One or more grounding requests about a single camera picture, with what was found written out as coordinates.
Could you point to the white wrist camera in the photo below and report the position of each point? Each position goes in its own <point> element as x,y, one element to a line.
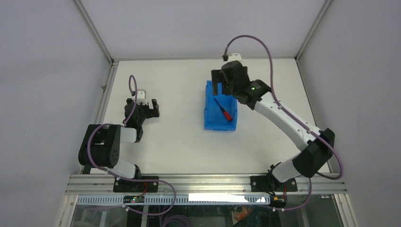
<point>140,97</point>
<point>234,57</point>

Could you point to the white slotted cable duct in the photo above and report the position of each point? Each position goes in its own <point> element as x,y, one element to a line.
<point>164,200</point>

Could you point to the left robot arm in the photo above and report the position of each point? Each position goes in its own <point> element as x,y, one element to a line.
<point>101,146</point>

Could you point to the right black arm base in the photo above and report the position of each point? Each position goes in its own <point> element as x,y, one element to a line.
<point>267,183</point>

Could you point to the aluminium rail frame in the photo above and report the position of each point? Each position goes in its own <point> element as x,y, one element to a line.
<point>102,184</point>

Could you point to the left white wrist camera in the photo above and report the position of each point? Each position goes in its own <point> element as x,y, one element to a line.
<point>140,97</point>

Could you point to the blue plastic bin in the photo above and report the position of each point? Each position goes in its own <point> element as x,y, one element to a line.
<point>213,117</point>

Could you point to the red black screwdriver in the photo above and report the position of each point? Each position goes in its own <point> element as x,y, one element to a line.
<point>225,113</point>

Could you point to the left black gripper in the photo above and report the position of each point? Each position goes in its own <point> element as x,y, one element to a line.
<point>149,112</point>

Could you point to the orange object under table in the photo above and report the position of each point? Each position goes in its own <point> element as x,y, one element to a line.
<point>240,212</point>

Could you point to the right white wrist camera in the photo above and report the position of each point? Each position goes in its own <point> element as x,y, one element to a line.
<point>234,57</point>

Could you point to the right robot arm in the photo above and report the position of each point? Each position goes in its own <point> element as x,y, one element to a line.
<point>314,144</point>

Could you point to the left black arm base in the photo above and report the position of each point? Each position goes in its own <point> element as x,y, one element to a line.
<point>136,187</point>

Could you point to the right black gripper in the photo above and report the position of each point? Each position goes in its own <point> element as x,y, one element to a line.
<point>217,77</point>

